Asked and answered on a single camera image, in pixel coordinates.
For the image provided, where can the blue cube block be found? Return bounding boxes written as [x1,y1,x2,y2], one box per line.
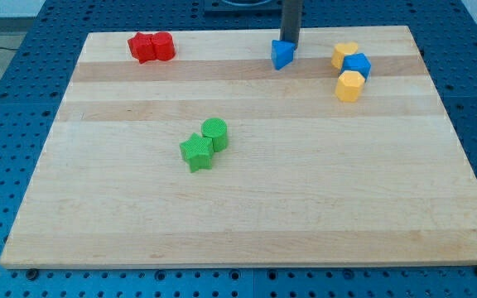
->
[340,53,372,80]

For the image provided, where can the green cylinder block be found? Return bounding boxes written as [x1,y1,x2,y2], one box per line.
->
[201,118,229,152]

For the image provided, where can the green star block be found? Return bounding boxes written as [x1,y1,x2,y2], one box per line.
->
[180,133,214,172]

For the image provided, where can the blue triangle block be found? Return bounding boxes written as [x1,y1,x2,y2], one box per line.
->
[271,40,296,70]

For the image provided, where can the light wooden board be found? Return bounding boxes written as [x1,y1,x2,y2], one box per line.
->
[0,26,477,270]

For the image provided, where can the yellow hexagon block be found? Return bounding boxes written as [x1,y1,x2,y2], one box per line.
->
[335,70,365,102]

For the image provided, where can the red cylinder block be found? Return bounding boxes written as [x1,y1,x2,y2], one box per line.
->
[152,31,176,61]

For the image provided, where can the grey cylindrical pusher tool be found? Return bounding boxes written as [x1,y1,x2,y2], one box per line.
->
[279,0,304,47]

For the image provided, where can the red star block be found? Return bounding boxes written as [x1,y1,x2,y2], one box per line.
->
[128,32,157,64]

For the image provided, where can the yellow heart block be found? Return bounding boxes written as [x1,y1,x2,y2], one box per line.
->
[331,41,359,70]

